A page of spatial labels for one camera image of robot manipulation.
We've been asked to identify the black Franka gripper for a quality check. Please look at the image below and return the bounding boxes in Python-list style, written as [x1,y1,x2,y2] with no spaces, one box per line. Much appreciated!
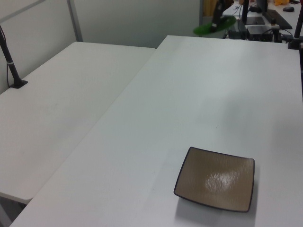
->
[211,0,226,34]

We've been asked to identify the green cucumber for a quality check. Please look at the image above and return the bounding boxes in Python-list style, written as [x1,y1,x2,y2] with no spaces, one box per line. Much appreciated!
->
[192,15,237,35]

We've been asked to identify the square brown ceramic plate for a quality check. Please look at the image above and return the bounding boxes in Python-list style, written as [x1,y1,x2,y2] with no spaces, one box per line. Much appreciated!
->
[173,146,256,213]

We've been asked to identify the yellow curtain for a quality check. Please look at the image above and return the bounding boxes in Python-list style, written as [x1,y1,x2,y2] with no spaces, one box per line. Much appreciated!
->
[203,0,215,17]

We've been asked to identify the silver metal box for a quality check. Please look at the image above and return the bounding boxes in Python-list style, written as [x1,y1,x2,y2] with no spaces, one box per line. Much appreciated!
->
[246,24,273,35]

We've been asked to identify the black electronics box with LEDs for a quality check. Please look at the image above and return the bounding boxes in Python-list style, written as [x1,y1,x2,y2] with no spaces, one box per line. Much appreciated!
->
[247,33,283,44]

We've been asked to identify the black joystick knob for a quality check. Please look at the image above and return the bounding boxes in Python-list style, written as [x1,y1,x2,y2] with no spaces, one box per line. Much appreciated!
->
[269,17,280,31]

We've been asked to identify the black keyboard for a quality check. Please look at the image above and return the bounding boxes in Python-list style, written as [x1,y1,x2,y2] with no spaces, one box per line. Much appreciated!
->
[263,9,293,29]

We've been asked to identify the black camera pole with cable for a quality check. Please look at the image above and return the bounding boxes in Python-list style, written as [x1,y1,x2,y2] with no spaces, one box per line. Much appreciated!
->
[241,0,250,25]

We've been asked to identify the black clamped camera pole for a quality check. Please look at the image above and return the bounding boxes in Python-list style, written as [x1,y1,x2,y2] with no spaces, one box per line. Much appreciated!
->
[287,13,303,51]

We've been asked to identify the grey partition frame post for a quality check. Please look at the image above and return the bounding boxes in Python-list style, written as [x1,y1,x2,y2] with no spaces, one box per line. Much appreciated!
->
[66,0,84,44]

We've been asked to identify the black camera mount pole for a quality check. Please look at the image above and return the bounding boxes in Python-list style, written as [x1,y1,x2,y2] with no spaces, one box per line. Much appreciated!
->
[0,24,28,89]

